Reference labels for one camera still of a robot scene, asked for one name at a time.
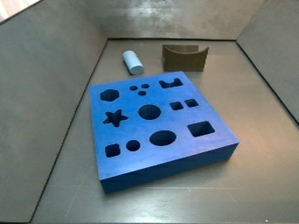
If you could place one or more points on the light blue oval cylinder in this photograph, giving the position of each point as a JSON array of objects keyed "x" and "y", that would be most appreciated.
[{"x": 132, "y": 63}]

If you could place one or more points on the dark curved cradle fixture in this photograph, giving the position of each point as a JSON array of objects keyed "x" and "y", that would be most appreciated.
[{"x": 185, "y": 58}]

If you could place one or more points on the blue block with shaped holes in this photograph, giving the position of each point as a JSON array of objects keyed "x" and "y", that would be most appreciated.
[{"x": 155, "y": 129}]

